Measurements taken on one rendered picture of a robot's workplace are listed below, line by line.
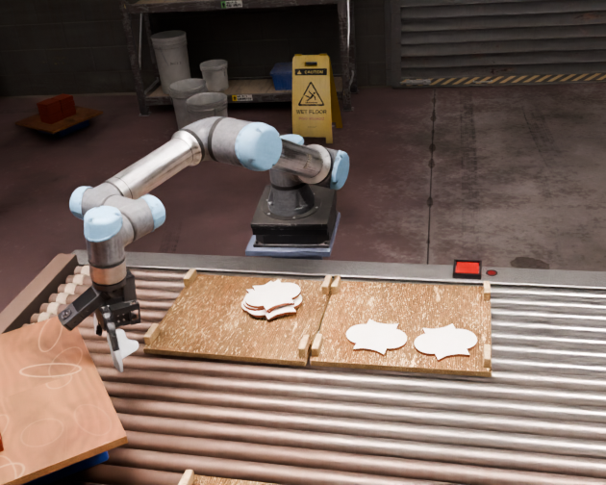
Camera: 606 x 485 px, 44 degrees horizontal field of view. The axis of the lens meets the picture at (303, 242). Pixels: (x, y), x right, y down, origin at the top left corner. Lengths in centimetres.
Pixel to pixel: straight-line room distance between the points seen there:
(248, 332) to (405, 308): 40
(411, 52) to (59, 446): 538
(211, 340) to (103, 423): 44
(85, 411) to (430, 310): 86
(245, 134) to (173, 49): 460
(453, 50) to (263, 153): 473
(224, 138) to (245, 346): 51
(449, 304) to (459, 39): 469
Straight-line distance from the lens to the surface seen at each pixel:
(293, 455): 158
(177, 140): 190
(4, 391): 173
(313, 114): 546
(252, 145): 184
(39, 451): 154
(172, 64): 646
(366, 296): 198
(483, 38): 650
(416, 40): 648
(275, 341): 185
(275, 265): 219
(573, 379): 177
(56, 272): 230
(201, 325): 194
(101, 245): 157
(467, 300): 196
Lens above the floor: 202
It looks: 29 degrees down
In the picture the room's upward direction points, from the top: 5 degrees counter-clockwise
